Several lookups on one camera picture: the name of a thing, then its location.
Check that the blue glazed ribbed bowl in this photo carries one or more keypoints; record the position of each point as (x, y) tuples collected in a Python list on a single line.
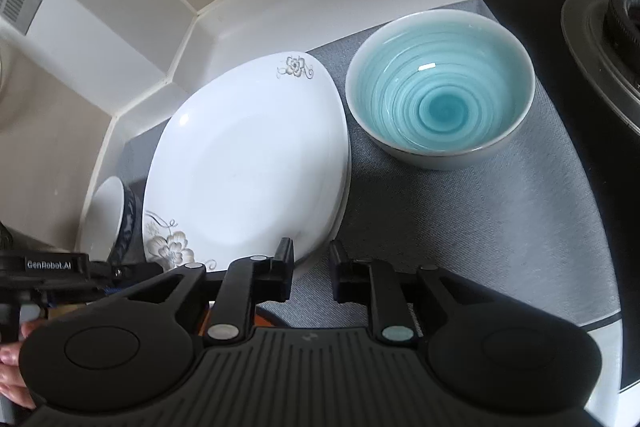
[(440, 97)]

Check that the black glass gas cooktop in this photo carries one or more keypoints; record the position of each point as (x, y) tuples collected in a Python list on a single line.
[(540, 7)]

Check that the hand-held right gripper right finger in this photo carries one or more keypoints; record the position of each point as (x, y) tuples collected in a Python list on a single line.
[(340, 277)]

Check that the gas stove burner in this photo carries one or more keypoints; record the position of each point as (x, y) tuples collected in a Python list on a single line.
[(585, 37)]

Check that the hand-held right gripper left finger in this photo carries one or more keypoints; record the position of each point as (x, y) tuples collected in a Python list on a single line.
[(282, 274)]

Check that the white square floral plate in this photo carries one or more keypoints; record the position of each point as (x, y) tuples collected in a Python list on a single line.
[(240, 157)]

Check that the person's left hand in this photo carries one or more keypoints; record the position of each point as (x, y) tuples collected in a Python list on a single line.
[(11, 367)]

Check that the grey table mat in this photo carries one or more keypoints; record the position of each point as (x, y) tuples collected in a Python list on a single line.
[(475, 232)]

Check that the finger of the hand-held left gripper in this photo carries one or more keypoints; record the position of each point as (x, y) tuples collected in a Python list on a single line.
[(127, 274)]

